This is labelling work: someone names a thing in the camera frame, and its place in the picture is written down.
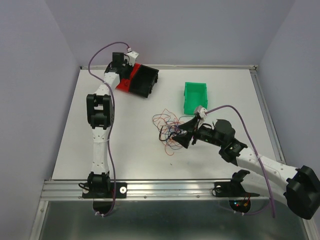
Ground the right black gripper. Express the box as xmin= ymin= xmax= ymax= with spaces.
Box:
xmin=171 ymin=116 xmax=225 ymax=149

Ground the wire bundle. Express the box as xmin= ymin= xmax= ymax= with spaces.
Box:
xmin=151 ymin=107 xmax=187 ymax=156

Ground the green plastic bin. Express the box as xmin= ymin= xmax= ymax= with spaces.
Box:
xmin=183 ymin=82 xmax=208 ymax=115

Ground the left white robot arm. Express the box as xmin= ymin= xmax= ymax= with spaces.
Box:
xmin=79 ymin=52 xmax=133 ymax=199

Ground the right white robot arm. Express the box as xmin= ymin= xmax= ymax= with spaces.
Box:
xmin=172 ymin=117 xmax=320 ymax=220

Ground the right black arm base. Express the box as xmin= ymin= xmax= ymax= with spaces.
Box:
xmin=211 ymin=181 xmax=260 ymax=198

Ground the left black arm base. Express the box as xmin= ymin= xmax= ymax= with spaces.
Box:
xmin=78 ymin=172 xmax=128 ymax=199

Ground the red plastic bin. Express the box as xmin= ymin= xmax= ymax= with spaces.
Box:
xmin=116 ymin=63 xmax=141 ymax=93

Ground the black plastic bin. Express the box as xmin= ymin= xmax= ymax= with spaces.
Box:
xmin=129 ymin=64 xmax=159 ymax=98

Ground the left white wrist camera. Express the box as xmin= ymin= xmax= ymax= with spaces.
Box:
xmin=126 ymin=50 xmax=139 ymax=67

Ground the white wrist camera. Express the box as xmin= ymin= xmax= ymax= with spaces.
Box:
xmin=126 ymin=50 xmax=139 ymax=67
xmin=193 ymin=105 xmax=207 ymax=120

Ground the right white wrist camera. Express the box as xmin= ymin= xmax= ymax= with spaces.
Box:
xmin=193 ymin=105 xmax=207 ymax=120

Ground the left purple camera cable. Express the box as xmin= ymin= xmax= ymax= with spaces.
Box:
xmin=87 ymin=41 xmax=133 ymax=218

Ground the purple camera cable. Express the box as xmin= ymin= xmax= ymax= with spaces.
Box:
xmin=87 ymin=41 xmax=133 ymax=218
xmin=206 ymin=104 xmax=277 ymax=218

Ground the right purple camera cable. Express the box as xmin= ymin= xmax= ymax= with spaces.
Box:
xmin=206 ymin=104 xmax=277 ymax=218

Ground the aluminium front rail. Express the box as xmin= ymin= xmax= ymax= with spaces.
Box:
xmin=40 ymin=179 xmax=267 ymax=202

